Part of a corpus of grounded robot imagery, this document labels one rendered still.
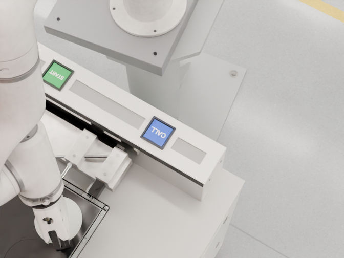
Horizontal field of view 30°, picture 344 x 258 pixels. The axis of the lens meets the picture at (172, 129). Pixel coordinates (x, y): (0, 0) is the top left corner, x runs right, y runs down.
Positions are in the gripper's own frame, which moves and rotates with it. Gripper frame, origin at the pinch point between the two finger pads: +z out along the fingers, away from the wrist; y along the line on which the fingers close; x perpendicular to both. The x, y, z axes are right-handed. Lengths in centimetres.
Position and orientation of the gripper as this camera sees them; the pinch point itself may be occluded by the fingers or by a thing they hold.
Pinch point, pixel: (60, 240)
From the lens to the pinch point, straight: 135.1
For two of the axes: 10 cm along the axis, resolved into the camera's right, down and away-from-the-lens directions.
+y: -2.0, -6.7, 7.1
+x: -9.7, 2.1, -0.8
